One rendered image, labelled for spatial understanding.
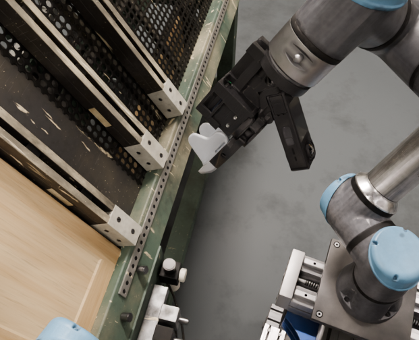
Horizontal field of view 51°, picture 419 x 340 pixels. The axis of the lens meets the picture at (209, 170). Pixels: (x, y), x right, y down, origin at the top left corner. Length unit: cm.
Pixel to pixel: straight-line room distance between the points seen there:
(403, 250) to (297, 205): 152
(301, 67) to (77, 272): 88
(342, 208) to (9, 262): 75
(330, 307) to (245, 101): 68
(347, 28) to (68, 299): 95
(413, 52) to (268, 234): 188
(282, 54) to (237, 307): 177
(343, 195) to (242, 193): 149
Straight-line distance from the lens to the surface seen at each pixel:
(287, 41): 51
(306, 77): 51
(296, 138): 56
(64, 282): 119
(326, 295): 113
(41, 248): 115
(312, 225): 241
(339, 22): 48
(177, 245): 210
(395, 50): 55
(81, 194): 116
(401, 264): 96
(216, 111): 57
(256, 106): 56
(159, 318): 137
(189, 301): 219
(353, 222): 99
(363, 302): 108
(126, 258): 130
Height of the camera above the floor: 207
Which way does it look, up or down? 55 degrees down
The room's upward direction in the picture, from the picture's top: straight up
